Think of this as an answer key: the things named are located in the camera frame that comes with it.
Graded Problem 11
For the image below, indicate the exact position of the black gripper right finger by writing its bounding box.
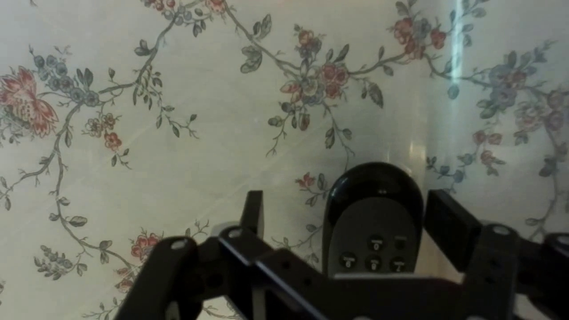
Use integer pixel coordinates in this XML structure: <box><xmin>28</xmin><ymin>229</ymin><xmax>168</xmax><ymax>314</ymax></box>
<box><xmin>424</xmin><ymin>188</ymin><xmax>569</xmax><ymax>320</ymax></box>

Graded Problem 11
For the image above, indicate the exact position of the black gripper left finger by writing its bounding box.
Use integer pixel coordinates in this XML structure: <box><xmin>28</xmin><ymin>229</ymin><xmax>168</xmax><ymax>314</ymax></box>
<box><xmin>115</xmin><ymin>188</ymin><xmax>282</xmax><ymax>320</ymax></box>

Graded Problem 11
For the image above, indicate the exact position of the black grey remote control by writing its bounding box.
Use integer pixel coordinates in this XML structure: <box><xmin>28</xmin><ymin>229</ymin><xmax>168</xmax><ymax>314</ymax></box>
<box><xmin>321</xmin><ymin>161</ymin><xmax>428</xmax><ymax>279</ymax></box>

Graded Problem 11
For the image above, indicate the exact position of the clear plastic storage bin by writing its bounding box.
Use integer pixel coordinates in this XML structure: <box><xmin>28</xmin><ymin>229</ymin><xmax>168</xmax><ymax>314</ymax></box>
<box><xmin>415</xmin><ymin>0</ymin><xmax>569</xmax><ymax>245</ymax></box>

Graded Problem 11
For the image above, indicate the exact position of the floral patterned tablecloth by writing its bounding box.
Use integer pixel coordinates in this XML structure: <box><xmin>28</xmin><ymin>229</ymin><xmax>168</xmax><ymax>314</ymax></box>
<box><xmin>0</xmin><ymin>0</ymin><xmax>569</xmax><ymax>320</ymax></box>

